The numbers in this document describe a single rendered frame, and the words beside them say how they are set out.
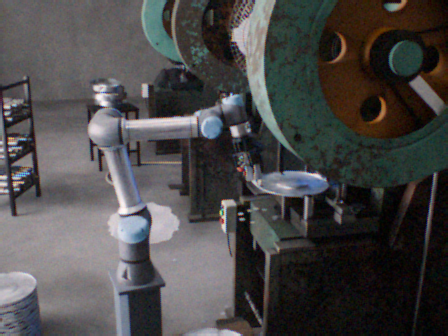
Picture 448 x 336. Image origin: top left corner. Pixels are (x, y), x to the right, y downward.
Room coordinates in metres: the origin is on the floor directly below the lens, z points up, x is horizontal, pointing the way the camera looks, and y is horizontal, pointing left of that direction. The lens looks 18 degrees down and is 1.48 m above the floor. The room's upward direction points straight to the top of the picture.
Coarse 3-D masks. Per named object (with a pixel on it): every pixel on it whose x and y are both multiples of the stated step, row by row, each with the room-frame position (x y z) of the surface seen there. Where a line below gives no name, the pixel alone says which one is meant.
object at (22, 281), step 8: (16, 272) 2.19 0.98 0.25; (0, 280) 2.13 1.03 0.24; (8, 280) 2.13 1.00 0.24; (16, 280) 2.13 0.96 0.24; (24, 280) 2.13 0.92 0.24; (32, 280) 2.13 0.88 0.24; (0, 288) 2.04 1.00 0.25; (8, 288) 2.05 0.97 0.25; (16, 288) 2.05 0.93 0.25; (24, 288) 2.06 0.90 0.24; (32, 288) 2.06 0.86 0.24; (0, 296) 1.99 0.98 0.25; (8, 296) 1.99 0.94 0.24; (16, 296) 1.99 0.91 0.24; (24, 296) 1.99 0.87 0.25
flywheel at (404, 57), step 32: (352, 0) 1.60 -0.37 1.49; (416, 0) 1.65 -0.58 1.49; (352, 32) 1.60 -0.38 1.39; (384, 32) 1.56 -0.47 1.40; (320, 64) 1.58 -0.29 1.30; (352, 64) 1.60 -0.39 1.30; (384, 64) 1.50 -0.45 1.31; (416, 64) 1.50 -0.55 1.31; (352, 96) 1.60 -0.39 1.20; (384, 96) 1.63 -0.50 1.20; (416, 96) 1.66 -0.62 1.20; (352, 128) 1.60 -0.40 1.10; (384, 128) 1.63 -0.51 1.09; (416, 128) 1.66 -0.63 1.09
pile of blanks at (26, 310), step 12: (36, 288) 2.10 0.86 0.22; (24, 300) 1.98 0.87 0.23; (36, 300) 2.06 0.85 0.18; (0, 312) 1.91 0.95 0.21; (12, 312) 1.94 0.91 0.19; (24, 312) 1.97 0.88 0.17; (36, 312) 2.04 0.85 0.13; (0, 324) 1.91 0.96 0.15; (12, 324) 1.93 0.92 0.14; (24, 324) 1.96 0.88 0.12; (36, 324) 2.03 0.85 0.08
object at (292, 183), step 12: (264, 180) 2.02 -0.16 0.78; (276, 180) 2.02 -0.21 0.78; (288, 180) 2.00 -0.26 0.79; (300, 180) 2.01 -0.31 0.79; (312, 180) 2.02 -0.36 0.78; (324, 180) 2.02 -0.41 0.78; (276, 192) 1.88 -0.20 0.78; (288, 192) 1.88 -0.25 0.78; (300, 192) 1.88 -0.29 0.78; (312, 192) 1.88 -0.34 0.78
